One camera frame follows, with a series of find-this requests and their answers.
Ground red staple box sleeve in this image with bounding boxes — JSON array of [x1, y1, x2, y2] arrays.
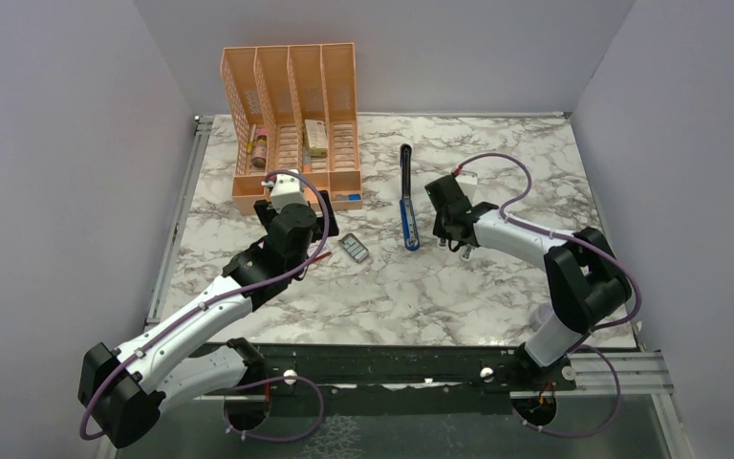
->
[[312, 251, 332, 264]]

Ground staple tray with staples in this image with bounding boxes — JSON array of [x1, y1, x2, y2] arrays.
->
[[339, 233, 370, 264]]

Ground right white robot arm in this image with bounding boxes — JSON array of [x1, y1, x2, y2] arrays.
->
[[424, 174, 633, 389]]

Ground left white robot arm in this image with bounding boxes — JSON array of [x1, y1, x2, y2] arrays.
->
[[77, 170, 339, 448]]

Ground yellow box in organizer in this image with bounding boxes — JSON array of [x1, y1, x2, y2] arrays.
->
[[304, 120, 329, 158]]

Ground orange desk organizer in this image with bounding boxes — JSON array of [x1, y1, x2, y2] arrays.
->
[[220, 43, 363, 215]]

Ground clear plastic cup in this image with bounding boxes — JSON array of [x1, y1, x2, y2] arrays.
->
[[529, 303, 560, 334]]

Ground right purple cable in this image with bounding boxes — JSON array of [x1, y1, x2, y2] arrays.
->
[[452, 151, 643, 440]]

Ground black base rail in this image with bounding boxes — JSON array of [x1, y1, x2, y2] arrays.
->
[[158, 340, 581, 418]]

